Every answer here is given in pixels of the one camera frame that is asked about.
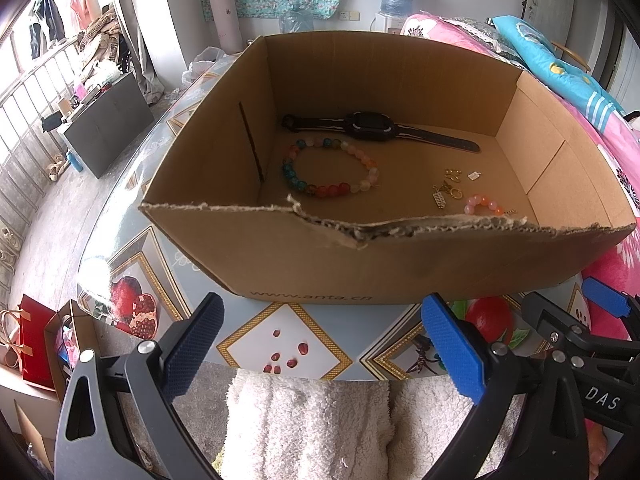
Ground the multicolour bead bracelet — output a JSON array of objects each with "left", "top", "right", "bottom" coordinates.
[{"left": 281, "top": 137, "right": 381, "bottom": 200}]

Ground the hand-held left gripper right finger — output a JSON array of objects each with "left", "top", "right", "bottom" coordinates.
[{"left": 421, "top": 292, "right": 591, "bottom": 480}]

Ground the white plastic bag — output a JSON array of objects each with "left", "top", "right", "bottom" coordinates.
[{"left": 181, "top": 46, "right": 238, "bottom": 86}]

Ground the white fluffy cloth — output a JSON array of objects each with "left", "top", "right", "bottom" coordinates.
[{"left": 212, "top": 367, "right": 526, "bottom": 480}]

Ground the pink bead bracelet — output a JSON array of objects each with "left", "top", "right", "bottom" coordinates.
[{"left": 464, "top": 192, "right": 506, "bottom": 217}]

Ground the pink hanging garment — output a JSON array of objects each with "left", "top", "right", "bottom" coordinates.
[{"left": 70, "top": 0, "right": 101, "bottom": 24}]

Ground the pile of clothes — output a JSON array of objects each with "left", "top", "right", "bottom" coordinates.
[{"left": 77, "top": 2, "right": 134, "bottom": 86}]

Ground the brown cardboard box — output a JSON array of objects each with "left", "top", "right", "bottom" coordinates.
[{"left": 139, "top": 30, "right": 638, "bottom": 307}]

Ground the dark hanging jacket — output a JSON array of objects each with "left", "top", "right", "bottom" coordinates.
[{"left": 27, "top": 0, "right": 66, "bottom": 54}]

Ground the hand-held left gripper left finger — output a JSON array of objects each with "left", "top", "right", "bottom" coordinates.
[{"left": 54, "top": 291, "right": 226, "bottom": 480}]

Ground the flat cardboard piece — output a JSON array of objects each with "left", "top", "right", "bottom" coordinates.
[{"left": 14, "top": 400, "right": 56, "bottom": 471}]

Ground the silver abacus charm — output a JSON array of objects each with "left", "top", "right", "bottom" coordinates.
[{"left": 432, "top": 182, "right": 464, "bottom": 209}]

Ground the clear empty water jug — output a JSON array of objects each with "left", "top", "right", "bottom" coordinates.
[{"left": 280, "top": 5, "right": 316, "bottom": 35}]

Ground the red gift bag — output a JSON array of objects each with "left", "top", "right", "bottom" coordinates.
[{"left": 19, "top": 295, "right": 59, "bottom": 390}]

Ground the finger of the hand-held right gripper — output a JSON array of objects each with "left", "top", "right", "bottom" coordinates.
[
  {"left": 581, "top": 276, "right": 640, "bottom": 341},
  {"left": 522, "top": 291, "right": 601, "bottom": 356}
]

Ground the pink and black wrist watch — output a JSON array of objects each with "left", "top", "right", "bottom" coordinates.
[{"left": 281, "top": 110, "right": 481, "bottom": 153}]

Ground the beige handbag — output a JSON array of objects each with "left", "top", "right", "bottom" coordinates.
[{"left": 0, "top": 309, "right": 24, "bottom": 368}]

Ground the grey cabinet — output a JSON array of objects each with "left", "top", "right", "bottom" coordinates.
[{"left": 57, "top": 71, "right": 155, "bottom": 178}]

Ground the white water dispenser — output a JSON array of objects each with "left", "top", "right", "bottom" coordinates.
[{"left": 371, "top": 12, "right": 407, "bottom": 36}]

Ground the pink floral blanket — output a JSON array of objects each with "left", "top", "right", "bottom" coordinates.
[{"left": 400, "top": 12, "right": 640, "bottom": 311}]

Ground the white paper roll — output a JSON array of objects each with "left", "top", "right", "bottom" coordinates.
[{"left": 206, "top": 0, "right": 244, "bottom": 54}]

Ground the brown paper bag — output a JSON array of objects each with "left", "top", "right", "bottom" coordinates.
[{"left": 44, "top": 300, "right": 102, "bottom": 401}]

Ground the metal railing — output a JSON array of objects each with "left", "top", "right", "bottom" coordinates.
[{"left": 0, "top": 42, "right": 81, "bottom": 306}]

